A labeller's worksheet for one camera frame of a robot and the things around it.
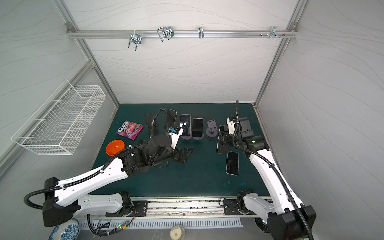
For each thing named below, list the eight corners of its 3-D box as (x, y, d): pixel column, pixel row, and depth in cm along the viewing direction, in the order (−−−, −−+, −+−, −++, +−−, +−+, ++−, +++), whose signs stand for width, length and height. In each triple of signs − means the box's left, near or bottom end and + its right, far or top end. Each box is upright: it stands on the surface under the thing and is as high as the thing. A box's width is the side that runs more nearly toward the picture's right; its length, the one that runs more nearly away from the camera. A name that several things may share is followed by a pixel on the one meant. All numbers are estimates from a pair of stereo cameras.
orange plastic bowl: (110, 157, 93) (106, 153, 89) (107, 148, 97) (103, 144, 93) (126, 149, 97) (123, 145, 93) (123, 141, 101) (120, 136, 97)
